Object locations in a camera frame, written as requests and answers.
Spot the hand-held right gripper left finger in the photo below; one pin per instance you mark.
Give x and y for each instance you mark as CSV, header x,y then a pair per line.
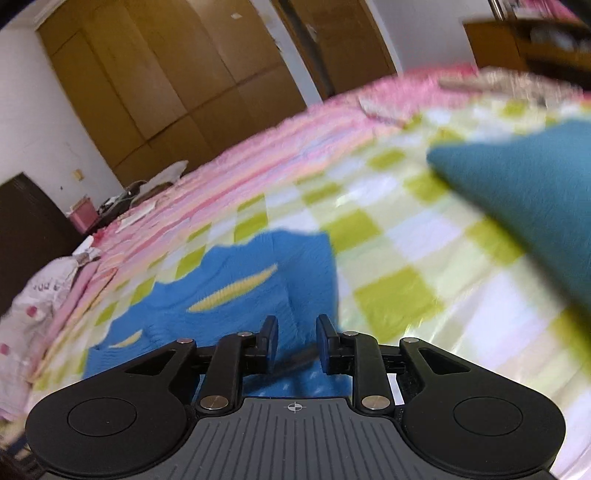
x,y
272,345

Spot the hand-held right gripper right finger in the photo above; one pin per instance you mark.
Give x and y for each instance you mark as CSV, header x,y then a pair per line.
x,y
323,347

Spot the blue knit sweater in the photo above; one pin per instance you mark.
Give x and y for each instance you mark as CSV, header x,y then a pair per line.
x,y
300,267

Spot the green checked plastic sheet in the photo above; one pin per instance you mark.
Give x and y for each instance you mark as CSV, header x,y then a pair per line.
x,y
415,277

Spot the white paper sheet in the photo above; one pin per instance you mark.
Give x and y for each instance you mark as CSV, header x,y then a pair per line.
x,y
134,216

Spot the pink striped bedsheet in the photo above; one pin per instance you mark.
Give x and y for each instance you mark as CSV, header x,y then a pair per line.
x,y
277,143

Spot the grey cushion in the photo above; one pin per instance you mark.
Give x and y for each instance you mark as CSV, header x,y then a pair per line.
x,y
168,171

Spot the pink storage basket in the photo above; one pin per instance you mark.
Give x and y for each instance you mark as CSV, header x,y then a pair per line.
x,y
84,217

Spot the white pink-dotted pillow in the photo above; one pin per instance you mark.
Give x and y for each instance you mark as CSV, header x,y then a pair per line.
x,y
37,300

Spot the floral folded cloth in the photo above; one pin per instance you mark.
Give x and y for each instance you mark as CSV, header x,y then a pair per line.
x,y
381,110

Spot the teal folded cloth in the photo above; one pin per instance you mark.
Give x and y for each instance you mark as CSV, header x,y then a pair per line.
x,y
531,184

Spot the dark wooden cabinet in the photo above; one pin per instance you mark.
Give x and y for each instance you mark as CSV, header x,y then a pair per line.
x,y
32,221

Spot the wooden wardrobe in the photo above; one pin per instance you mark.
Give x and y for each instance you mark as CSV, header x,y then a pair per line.
x,y
138,69

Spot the wooden door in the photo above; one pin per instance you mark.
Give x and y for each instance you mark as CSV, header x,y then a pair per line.
x,y
351,41

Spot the wooden headboard shelf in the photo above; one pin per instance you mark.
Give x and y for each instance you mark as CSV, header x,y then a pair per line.
x,y
494,46

